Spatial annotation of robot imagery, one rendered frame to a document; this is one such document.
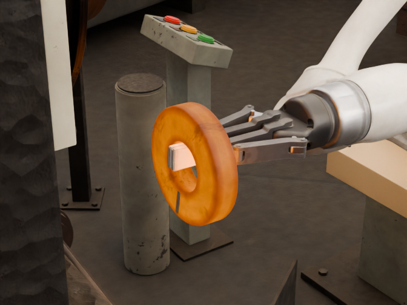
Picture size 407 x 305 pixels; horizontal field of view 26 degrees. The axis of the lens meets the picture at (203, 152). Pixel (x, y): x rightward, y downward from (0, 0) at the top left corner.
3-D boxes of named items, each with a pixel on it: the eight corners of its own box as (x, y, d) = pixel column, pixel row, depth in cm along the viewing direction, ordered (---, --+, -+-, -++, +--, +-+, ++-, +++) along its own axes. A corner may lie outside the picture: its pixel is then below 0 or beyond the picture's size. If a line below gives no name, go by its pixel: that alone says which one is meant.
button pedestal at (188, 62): (189, 267, 230) (186, 47, 200) (142, 224, 248) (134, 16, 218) (238, 247, 238) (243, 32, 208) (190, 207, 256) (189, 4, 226)
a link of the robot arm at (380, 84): (383, 142, 120) (324, 155, 131) (461, 118, 128) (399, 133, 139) (362, 65, 120) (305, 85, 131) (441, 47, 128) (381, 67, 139)
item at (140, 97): (138, 281, 225) (130, 97, 200) (115, 258, 234) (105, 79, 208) (178, 265, 231) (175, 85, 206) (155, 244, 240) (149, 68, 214)
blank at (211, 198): (223, 145, 102) (246, 139, 103) (154, 85, 112) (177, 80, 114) (209, 250, 110) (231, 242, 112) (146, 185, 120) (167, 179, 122)
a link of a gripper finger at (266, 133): (284, 142, 119) (291, 146, 118) (218, 162, 113) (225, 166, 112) (287, 116, 117) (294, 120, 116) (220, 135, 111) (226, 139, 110)
